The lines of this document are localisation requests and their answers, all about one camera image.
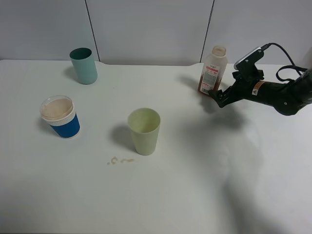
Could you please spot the brown liquid spill stain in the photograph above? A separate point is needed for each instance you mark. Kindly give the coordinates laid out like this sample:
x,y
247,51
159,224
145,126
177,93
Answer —
x,y
115,160

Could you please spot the pale green plastic cup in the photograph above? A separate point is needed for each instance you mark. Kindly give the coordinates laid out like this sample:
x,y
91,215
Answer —
x,y
144,124

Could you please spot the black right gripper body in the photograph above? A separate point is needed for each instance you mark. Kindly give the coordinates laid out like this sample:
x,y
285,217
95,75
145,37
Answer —
x,y
277,95

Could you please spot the clear plastic drink bottle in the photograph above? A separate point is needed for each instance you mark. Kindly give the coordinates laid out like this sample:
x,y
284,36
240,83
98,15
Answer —
x,y
213,70

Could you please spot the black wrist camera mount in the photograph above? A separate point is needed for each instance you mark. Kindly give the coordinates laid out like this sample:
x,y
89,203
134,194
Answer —
x,y
246,65

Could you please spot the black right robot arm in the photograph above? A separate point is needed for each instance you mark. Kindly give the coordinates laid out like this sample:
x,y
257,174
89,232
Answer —
x,y
302,87

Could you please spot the teal plastic cup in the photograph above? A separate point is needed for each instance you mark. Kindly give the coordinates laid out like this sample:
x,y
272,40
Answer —
x,y
84,65

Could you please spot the blue sleeved glass cup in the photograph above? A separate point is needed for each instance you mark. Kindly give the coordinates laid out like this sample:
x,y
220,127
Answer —
x,y
59,113

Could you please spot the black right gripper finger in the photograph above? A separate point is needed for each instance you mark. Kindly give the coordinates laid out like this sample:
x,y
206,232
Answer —
x,y
220,97

